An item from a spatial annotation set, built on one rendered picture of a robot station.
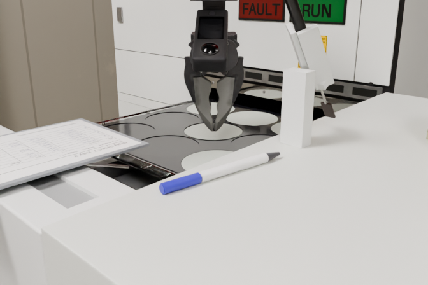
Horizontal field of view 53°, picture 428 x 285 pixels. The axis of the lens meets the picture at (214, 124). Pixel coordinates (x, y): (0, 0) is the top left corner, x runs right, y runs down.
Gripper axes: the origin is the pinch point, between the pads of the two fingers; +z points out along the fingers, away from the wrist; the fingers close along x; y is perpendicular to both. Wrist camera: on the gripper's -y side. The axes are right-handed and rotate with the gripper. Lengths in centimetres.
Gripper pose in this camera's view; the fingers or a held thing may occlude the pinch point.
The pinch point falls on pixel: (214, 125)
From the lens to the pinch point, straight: 67.8
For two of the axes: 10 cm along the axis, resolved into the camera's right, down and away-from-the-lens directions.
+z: 0.0, 9.6, 2.9
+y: 0.0, -2.9, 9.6
